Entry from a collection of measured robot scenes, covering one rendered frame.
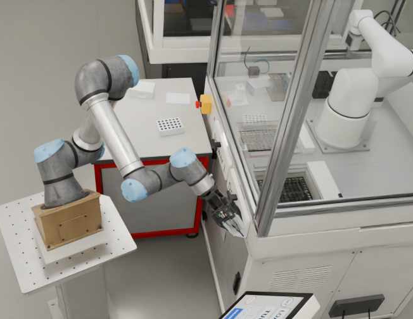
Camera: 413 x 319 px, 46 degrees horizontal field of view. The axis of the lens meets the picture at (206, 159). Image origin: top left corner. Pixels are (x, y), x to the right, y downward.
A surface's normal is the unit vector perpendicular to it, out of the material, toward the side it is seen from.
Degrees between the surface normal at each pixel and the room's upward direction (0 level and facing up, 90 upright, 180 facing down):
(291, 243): 90
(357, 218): 90
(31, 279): 0
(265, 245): 90
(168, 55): 90
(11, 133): 0
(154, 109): 0
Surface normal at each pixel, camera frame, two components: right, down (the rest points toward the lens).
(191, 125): 0.10, -0.71
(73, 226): 0.51, 0.64
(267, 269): 0.19, 0.70
